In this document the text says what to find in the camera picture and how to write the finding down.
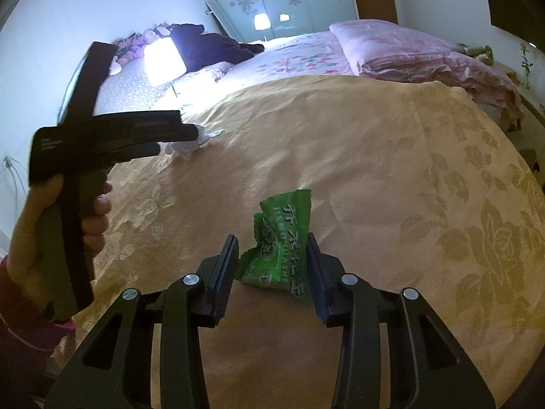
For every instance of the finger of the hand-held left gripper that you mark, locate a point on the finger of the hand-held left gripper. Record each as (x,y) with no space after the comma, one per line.
(140,151)
(157,127)

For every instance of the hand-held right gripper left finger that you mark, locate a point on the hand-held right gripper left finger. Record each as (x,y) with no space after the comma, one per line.
(222,272)

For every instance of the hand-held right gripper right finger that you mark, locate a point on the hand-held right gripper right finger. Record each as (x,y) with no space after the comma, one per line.
(318,285)

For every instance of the white tissue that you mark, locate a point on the white tissue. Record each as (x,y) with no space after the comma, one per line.
(191,145)

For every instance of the green snack packet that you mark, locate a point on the green snack packet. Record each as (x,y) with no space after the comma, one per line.
(281,238)

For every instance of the person's left forearm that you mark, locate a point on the person's left forearm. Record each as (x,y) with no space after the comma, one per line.
(21,319)

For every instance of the person's left hand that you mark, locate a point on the person's left hand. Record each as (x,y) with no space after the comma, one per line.
(25,238)

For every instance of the white table lamp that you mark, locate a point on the white table lamp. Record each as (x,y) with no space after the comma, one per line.
(164,59)

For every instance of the heap of plush toys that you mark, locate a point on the heap of plush toys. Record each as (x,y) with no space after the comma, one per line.
(136,47)

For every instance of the dark purple plush toy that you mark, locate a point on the dark purple plush toy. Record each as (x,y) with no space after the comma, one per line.
(213,44)

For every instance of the yellow floral blanket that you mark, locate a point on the yellow floral blanket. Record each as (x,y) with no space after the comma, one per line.
(340,157)

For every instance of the pink floral bed sheet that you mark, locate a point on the pink floral bed sheet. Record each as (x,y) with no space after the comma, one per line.
(289,59)

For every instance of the pink folded quilt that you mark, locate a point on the pink folded quilt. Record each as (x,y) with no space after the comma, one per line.
(404,55)

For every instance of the small beige toy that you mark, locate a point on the small beige toy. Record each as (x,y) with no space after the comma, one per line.
(479,53)

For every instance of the white wall socket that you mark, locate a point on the white wall socket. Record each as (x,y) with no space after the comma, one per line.
(7,163)

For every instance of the flower wall sticker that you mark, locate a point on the flower wall sticker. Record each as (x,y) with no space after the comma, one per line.
(526,66)

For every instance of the dark wall panel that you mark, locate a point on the dark wall panel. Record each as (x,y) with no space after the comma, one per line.
(515,8)

